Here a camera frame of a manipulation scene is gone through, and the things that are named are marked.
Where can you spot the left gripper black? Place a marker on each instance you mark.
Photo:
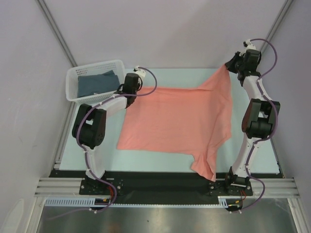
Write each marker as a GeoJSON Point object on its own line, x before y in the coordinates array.
{"type": "Point", "coordinates": [138, 83]}

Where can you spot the left corner aluminium post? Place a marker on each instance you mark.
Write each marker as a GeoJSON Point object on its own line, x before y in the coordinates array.
{"type": "Point", "coordinates": [56, 31]}

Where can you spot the aluminium frame rail front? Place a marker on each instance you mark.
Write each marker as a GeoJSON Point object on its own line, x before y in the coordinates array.
{"type": "Point", "coordinates": [58, 187]}

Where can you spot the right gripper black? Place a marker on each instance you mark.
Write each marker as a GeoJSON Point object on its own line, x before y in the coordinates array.
{"type": "Point", "coordinates": [232, 64]}

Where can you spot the blue grey t shirt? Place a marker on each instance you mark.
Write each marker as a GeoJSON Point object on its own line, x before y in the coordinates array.
{"type": "Point", "coordinates": [97, 84]}

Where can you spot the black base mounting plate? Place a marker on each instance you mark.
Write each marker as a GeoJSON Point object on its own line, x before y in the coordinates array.
{"type": "Point", "coordinates": [170, 188]}

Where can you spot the salmon pink t shirt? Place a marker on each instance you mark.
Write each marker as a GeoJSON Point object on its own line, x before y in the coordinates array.
{"type": "Point", "coordinates": [194, 121]}

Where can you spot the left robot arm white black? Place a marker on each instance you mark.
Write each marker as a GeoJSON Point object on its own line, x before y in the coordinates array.
{"type": "Point", "coordinates": [89, 130]}

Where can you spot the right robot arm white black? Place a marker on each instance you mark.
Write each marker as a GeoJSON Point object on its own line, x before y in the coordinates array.
{"type": "Point", "coordinates": [259, 122]}

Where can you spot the right corner aluminium post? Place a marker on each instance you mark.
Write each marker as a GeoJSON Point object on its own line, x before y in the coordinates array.
{"type": "Point", "coordinates": [279, 19]}

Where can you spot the corner aluminium post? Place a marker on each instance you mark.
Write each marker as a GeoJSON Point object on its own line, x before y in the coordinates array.
{"type": "Point", "coordinates": [279, 19]}
{"type": "Point", "coordinates": [56, 31]}

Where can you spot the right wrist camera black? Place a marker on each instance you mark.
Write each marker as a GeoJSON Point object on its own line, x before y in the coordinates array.
{"type": "Point", "coordinates": [251, 55]}

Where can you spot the white slotted cable duct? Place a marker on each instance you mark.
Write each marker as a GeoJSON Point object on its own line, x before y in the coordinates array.
{"type": "Point", "coordinates": [77, 202]}

